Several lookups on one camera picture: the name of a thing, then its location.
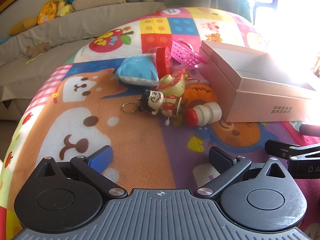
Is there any blue tissue packet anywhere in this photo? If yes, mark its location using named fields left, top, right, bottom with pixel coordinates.
left=112, top=54, right=160, bottom=87

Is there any yellow toy teapot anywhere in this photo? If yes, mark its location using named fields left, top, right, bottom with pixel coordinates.
left=156, top=69, right=190, bottom=98

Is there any colourful printed play mat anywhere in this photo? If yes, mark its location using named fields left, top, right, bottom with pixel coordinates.
left=0, top=6, right=320, bottom=240

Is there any orange round toy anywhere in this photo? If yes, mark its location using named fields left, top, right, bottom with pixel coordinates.
left=181, top=84, right=218, bottom=110

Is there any yellow duck plush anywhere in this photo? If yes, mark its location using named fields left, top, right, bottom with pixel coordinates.
left=52, top=0, right=68, bottom=17

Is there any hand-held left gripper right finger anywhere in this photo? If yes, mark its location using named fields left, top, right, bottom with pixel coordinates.
left=196, top=146, right=292, bottom=201

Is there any red round plastic container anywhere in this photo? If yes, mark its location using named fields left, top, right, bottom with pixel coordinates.
left=151, top=46, right=174, bottom=74

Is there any white toy bottle red cap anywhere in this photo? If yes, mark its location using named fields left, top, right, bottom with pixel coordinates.
left=185, top=102, right=222, bottom=127

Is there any yellow cushion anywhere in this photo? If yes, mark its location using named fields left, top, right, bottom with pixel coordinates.
left=7, top=17, right=38, bottom=35

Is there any large beige pillow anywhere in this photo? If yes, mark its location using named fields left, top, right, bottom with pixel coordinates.
left=71, top=0, right=127, bottom=12

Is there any beige covered sofa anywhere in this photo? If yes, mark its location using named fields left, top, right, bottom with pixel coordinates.
left=0, top=1, right=168, bottom=120

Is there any pink cardboard box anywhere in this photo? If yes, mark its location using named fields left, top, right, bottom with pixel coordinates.
left=199, top=40, right=318, bottom=123

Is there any yellow tiger plush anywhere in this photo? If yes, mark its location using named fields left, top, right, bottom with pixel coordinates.
left=37, top=0, right=57, bottom=25

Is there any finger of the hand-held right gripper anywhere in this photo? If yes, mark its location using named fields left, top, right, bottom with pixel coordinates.
left=264, top=139, right=320, bottom=161
left=299, top=124, right=320, bottom=137

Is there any black-haired doll figurine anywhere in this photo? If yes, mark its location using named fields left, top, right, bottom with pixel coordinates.
left=122, top=89, right=183, bottom=128

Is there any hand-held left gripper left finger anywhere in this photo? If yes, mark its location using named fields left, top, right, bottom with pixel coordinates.
left=37, top=145, right=128, bottom=201

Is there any window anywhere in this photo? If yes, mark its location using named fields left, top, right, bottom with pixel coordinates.
left=240, top=0, right=320, bottom=75

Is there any brown plush toy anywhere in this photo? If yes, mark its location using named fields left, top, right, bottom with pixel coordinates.
left=26, top=42, right=52, bottom=58

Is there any pink plastic basket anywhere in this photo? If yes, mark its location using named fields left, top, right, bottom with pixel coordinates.
left=170, top=39, right=206, bottom=68

